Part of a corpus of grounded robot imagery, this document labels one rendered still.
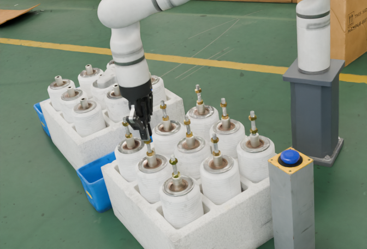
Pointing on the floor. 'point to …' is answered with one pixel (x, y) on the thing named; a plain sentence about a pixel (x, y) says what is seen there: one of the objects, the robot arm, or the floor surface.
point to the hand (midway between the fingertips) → (145, 131)
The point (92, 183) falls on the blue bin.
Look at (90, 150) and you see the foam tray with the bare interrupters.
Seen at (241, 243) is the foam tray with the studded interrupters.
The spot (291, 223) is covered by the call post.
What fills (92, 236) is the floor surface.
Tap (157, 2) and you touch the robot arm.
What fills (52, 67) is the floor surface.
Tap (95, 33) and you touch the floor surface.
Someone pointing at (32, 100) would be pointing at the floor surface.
